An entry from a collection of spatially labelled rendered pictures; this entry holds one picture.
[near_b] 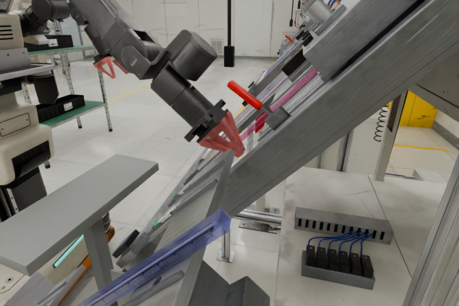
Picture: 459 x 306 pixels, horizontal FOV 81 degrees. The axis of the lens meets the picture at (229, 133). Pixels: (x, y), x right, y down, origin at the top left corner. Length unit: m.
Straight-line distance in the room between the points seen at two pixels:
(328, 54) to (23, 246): 0.93
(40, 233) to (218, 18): 8.91
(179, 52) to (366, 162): 1.76
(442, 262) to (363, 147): 1.60
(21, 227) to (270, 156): 0.87
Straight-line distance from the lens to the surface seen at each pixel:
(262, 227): 1.78
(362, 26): 0.39
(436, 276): 0.48
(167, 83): 0.48
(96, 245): 1.26
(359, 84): 0.36
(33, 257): 0.96
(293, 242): 0.83
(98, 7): 0.56
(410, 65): 0.37
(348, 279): 0.76
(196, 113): 0.47
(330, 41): 0.39
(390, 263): 0.87
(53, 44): 3.03
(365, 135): 1.99
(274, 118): 0.40
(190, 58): 0.46
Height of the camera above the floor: 1.19
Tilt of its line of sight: 23 degrees down
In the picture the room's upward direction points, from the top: straight up
